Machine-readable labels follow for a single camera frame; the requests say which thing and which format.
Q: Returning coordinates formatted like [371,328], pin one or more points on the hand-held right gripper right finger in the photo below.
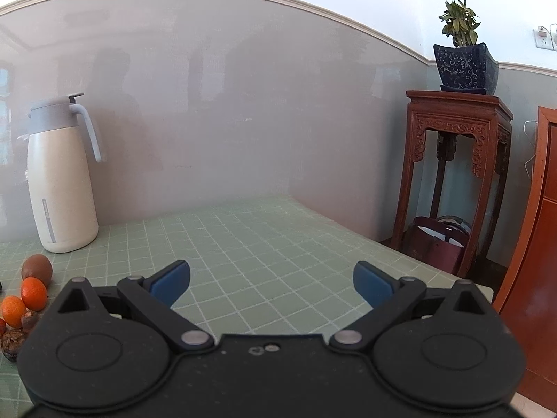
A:
[370,285]

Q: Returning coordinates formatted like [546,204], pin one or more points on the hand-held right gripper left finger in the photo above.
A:
[172,284]

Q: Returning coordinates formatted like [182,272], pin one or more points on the brown kiwi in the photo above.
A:
[37,270]

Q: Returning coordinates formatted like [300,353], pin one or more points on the orange tangerine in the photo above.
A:
[34,294]
[13,311]

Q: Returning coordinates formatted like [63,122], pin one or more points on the brown walnut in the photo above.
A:
[29,321]
[13,344]

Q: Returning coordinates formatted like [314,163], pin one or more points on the dark red bag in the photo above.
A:
[435,248]

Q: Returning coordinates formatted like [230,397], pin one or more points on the green checked tablecloth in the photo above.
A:
[261,248]

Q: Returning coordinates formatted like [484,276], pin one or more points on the white thermos jug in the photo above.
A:
[61,183]

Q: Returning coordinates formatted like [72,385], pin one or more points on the orange wooden cabinet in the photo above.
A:
[535,248]

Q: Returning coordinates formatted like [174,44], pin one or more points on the carved wooden plant stand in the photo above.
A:
[457,109]

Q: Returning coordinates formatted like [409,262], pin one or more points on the potted plant in blue pot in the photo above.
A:
[465,67]

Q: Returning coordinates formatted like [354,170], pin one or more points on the white wall socket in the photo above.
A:
[544,37]

